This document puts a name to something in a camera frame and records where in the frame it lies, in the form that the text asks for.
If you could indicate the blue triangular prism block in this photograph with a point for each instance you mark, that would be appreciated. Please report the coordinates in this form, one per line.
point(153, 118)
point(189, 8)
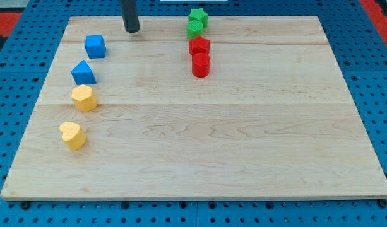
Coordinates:
point(83, 74)

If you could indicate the yellow heart block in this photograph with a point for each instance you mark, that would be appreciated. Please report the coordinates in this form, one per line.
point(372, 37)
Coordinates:
point(72, 135)

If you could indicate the blue cube block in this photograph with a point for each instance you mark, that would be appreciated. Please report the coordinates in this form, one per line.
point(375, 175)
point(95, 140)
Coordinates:
point(95, 46)

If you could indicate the red cylinder block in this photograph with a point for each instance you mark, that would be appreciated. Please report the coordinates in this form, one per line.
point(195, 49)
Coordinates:
point(201, 65)

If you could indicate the green cylinder block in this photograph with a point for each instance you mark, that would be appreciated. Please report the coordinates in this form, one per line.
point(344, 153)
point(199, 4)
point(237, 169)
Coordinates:
point(194, 28)

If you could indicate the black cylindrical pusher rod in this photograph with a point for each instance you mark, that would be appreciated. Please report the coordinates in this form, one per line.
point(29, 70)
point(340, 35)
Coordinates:
point(130, 15)

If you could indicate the yellow pentagon block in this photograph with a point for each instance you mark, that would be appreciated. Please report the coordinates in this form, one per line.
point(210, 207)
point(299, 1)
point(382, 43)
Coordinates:
point(84, 98)

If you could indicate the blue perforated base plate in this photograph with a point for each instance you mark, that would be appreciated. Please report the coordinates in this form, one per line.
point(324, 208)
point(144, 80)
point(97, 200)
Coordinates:
point(29, 51)

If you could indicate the light wooden board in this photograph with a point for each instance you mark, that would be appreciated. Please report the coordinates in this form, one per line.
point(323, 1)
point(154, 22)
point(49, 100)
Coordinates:
point(273, 120)

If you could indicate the green star block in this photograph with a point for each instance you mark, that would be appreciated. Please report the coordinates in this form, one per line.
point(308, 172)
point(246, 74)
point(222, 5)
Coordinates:
point(199, 15)

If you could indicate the red star block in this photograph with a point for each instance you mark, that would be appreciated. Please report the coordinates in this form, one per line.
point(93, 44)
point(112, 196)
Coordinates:
point(199, 45)

